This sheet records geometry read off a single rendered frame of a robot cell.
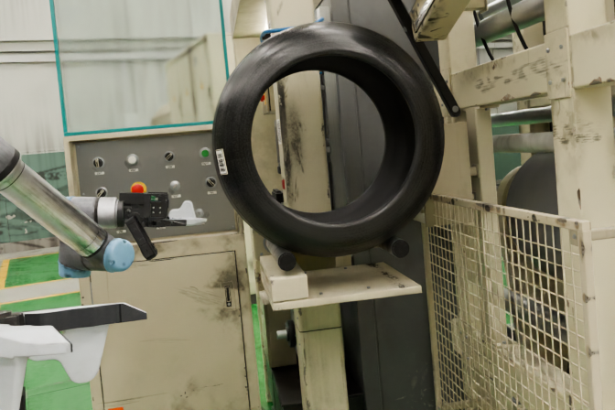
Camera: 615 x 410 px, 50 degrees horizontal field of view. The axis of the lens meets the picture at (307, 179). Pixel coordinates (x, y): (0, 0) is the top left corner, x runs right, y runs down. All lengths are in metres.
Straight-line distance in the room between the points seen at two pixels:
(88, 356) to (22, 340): 0.14
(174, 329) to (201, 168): 0.54
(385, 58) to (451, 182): 0.53
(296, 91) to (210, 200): 0.54
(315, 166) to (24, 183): 0.86
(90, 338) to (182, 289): 1.69
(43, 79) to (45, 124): 0.66
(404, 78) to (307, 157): 0.47
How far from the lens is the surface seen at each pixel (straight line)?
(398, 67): 1.60
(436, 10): 1.81
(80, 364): 0.57
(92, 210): 1.64
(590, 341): 1.27
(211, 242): 2.22
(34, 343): 0.43
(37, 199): 1.44
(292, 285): 1.58
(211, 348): 2.29
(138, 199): 1.64
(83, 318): 0.55
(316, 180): 1.94
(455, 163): 1.97
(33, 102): 10.56
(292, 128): 1.93
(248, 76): 1.54
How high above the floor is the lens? 1.17
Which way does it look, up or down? 3 degrees down
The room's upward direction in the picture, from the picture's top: 5 degrees counter-clockwise
